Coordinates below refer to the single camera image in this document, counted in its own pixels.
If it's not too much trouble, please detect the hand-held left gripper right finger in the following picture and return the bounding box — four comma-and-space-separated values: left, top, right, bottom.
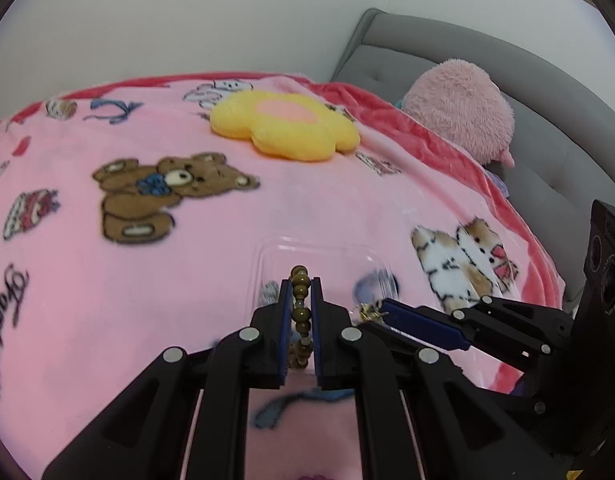
310, 277, 579, 480

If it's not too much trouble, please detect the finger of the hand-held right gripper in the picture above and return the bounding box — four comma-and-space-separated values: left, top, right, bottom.
358, 321, 549, 414
379, 295, 576, 361

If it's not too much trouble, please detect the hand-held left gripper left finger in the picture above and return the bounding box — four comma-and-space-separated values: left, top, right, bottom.
42, 278, 294, 480

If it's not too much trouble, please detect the brown bead bracelet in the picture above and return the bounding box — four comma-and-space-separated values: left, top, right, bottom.
288, 265, 317, 372

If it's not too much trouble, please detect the gold jewelry piece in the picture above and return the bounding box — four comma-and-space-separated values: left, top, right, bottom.
356, 303, 390, 325

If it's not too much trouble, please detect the clear plastic tray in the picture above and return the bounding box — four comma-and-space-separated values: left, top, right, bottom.
248, 237, 404, 323

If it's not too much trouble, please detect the pink printed blanket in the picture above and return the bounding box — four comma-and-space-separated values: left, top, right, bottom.
0, 72, 568, 480

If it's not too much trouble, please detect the purple cloth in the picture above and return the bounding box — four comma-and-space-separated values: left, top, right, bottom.
484, 164, 511, 199

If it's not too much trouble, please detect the yellow flower pillow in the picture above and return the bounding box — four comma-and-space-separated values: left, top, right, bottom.
210, 91, 361, 163

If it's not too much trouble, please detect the grey upholstered headboard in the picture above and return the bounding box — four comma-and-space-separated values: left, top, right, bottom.
331, 8, 615, 313

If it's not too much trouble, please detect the pink plush toy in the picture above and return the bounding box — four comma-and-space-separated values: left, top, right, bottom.
400, 59, 517, 169

